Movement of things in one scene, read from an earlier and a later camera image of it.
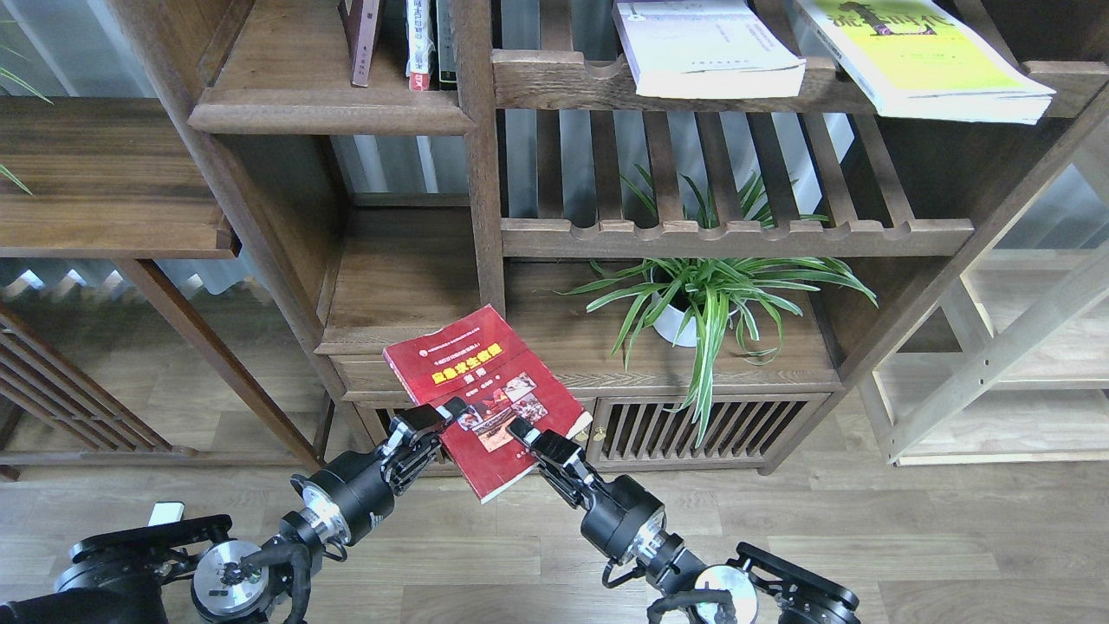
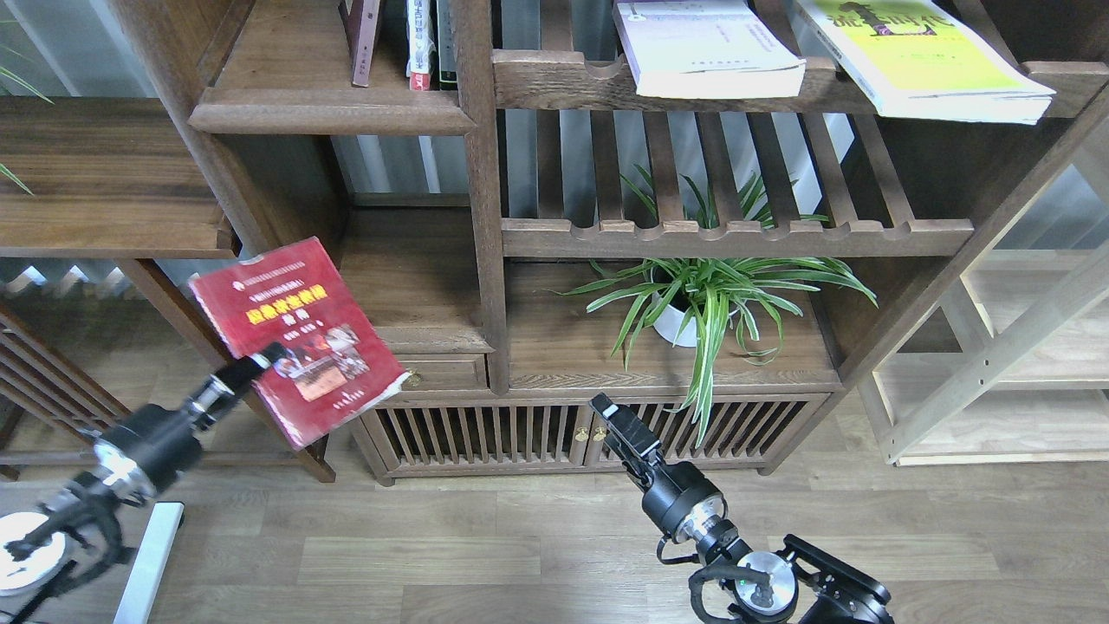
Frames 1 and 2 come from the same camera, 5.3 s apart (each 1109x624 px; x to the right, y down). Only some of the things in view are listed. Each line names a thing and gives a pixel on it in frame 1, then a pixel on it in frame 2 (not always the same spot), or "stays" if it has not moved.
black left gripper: x=355 y=488 -> x=163 y=443
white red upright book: x=418 y=45 stays
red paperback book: x=481 y=361 -> x=336 y=365
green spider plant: x=694 y=303 stays
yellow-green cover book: x=930 y=59 stays
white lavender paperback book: x=706 y=49 stays
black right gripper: x=620 y=517 -> x=670 y=490
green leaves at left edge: x=32 y=87 stays
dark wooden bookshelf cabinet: x=699 y=280 stays
